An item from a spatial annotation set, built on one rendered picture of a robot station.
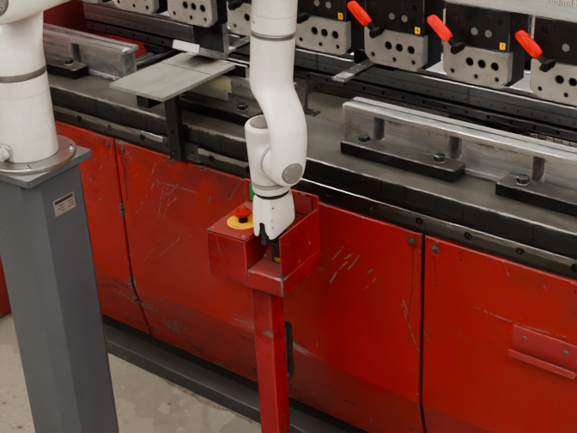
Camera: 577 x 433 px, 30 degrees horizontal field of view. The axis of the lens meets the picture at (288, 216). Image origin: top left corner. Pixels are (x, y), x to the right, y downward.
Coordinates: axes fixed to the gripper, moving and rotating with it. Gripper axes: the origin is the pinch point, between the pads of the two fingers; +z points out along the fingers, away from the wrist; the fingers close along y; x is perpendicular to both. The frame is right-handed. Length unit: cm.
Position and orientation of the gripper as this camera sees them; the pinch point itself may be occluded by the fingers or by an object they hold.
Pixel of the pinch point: (278, 248)
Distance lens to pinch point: 238.5
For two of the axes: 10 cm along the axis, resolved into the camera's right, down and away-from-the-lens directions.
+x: 8.4, 2.2, -5.0
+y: -5.4, 4.9, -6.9
